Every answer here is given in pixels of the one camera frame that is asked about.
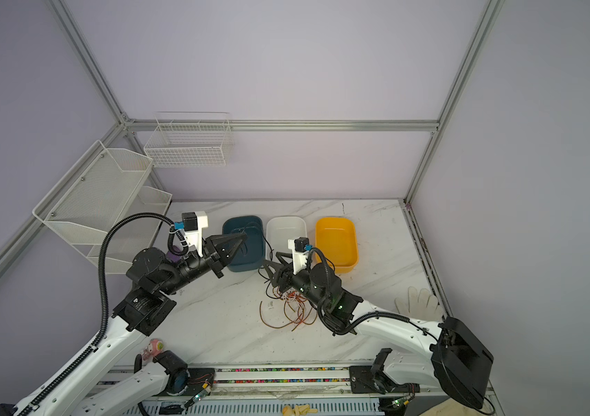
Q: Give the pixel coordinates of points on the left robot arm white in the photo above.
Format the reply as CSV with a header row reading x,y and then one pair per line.
x,y
155,279

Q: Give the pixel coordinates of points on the teal plastic bin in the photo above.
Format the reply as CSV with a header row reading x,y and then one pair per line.
x,y
251,254

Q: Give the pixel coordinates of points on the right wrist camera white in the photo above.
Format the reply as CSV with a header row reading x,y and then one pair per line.
x,y
300,249

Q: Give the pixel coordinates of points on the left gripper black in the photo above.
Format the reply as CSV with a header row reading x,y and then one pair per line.
x,y
223,256

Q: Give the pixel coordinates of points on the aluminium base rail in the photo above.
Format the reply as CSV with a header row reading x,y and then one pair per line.
x,y
309,389

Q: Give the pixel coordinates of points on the white wire basket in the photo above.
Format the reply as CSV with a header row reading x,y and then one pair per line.
x,y
190,139

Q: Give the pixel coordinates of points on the white work glove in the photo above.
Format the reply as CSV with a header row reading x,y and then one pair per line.
x,y
420,304

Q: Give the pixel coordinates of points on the pink small toy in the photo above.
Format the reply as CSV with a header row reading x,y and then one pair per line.
x,y
153,348

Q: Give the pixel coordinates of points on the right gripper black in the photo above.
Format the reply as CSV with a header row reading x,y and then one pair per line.
x,y
282,275

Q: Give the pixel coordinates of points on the white plastic bin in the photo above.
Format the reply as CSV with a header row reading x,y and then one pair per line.
x,y
280,230

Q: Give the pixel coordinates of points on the yellow plastic bin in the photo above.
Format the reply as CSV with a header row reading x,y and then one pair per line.
x,y
336,238

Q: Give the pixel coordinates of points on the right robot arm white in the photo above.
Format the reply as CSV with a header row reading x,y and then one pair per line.
x,y
445,353

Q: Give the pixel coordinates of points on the white mesh two-tier shelf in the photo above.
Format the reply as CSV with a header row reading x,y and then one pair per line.
x,y
105,186

